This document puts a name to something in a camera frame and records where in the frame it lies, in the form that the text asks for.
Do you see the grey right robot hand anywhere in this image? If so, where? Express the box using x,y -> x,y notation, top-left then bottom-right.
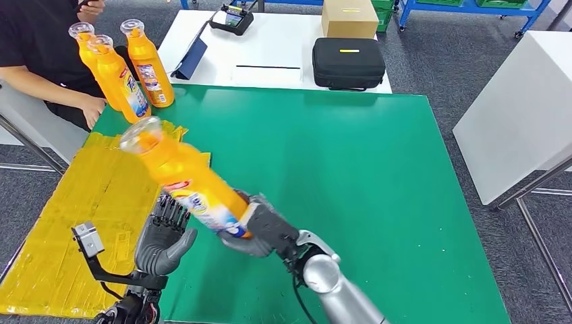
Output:
219,190 -> 300,259

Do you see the person's right hand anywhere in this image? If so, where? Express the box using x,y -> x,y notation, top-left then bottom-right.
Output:
80,94 -> 107,130

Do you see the person's left hand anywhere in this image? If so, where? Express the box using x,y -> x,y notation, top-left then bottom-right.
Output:
76,0 -> 107,18

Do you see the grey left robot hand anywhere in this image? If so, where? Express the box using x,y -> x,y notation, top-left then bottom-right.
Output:
134,193 -> 198,277

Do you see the orange detergent bottle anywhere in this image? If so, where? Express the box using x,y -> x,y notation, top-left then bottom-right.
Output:
68,22 -> 122,112
87,34 -> 152,124
120,19 -> 175,109
119,116 -> 258,240

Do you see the person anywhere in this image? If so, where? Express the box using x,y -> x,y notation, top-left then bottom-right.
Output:
0,0 -> 140,132

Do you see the white seat with metal legs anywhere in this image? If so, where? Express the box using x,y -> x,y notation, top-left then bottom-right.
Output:
0,82 -> 88,173

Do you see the green table mat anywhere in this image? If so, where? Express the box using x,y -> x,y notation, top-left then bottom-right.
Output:
91,84 -> 512,324

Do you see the blue tablet case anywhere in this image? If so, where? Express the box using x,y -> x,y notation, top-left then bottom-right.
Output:
170,14 -> 221,82

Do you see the yellow taped plastic sheet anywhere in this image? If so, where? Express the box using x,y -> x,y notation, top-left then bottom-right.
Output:
0,120 -> 211,319

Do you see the black remote controller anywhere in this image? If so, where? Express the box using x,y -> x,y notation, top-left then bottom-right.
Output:
208,3 -> 255,36

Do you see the black strip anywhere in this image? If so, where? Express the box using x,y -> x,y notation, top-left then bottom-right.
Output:
235,65 -> 301,71

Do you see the black carrying case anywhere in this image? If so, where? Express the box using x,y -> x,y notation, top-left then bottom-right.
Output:
312,37 -> 387,92

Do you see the cardboard box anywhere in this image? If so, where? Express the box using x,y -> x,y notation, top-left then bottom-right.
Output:
321,0 -> 380,39

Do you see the white table with metal legs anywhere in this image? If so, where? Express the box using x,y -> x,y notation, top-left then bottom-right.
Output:
452,31 -> 572,309

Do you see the blue wheeled rack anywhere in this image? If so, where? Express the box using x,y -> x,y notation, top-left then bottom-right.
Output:
397,0 -> 552,39

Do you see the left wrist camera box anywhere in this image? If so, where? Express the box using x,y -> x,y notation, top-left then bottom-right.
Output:
71,221 -> 106,259

